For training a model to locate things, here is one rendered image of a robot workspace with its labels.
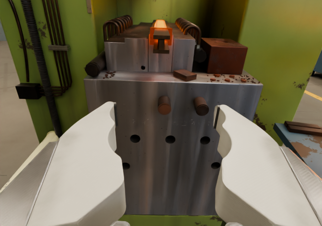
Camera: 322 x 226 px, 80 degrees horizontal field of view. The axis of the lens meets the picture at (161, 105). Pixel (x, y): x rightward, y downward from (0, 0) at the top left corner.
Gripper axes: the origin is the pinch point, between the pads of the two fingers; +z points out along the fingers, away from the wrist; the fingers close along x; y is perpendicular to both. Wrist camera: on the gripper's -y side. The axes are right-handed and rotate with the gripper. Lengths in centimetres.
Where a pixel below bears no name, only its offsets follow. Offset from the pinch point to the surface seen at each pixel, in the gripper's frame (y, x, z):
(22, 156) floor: 100, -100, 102
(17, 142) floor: 100, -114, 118
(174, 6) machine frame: -5, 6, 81
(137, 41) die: 1.3, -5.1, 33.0
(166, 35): -1.4, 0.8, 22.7
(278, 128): 23, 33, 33
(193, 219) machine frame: 55, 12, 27
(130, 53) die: 4.0, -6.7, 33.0
